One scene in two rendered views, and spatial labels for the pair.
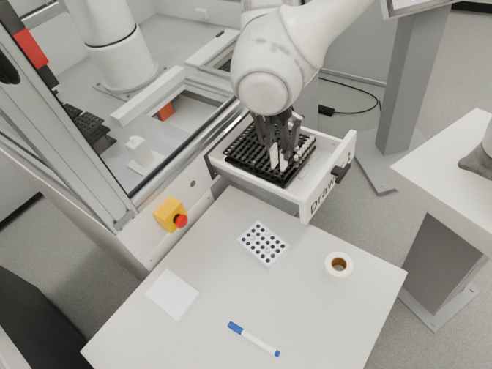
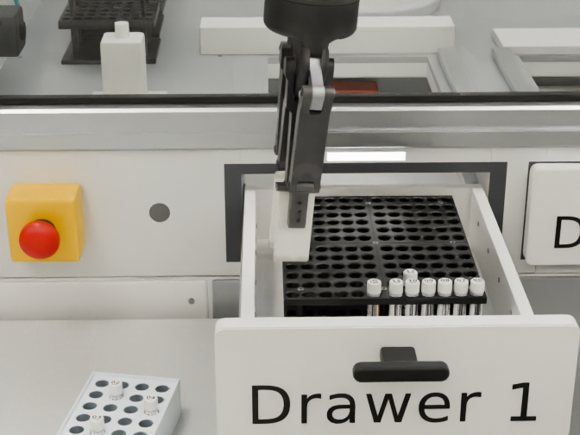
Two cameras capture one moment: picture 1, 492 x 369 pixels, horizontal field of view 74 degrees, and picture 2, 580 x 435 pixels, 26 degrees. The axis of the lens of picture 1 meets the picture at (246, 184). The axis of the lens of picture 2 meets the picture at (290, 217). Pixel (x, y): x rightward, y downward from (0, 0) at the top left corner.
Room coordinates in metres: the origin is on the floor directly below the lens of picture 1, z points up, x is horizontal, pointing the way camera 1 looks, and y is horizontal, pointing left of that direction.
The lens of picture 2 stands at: (-0.16, -0.74, 1.42)
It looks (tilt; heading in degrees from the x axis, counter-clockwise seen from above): 25 degrees down; 41
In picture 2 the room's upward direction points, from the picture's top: straight up
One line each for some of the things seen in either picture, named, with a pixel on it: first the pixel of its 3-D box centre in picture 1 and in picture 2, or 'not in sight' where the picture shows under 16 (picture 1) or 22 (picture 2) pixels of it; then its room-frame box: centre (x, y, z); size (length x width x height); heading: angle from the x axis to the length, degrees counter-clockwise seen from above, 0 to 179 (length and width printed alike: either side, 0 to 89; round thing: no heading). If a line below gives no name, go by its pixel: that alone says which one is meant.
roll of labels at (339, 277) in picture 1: (338, 267); not in sight; (0.34, -0.17, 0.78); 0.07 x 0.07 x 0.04
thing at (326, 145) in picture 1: (267, 153); (373, 273); (0.71, -0.09, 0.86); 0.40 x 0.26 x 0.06; 42
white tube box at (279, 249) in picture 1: (263, 245); (118, 429); (0.45, 0.00, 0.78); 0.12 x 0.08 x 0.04; 32
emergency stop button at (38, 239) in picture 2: (180, 220); (40, 237); (0.54, 0.20, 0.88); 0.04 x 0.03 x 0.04; 132
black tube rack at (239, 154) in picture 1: (269, 153); (374, 272); (0.71, -0.09, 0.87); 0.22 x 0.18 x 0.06; 42
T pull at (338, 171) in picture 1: (338, 171); (399, 363); (0.54, -0.25, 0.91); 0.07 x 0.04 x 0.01; 132
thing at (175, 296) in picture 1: (172, 293); not in sight; (0.39, 0.26, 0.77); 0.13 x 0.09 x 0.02; 42
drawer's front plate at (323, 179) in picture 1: (329, 176); (394, 380); (0.56, -0.23, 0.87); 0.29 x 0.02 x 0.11; 132
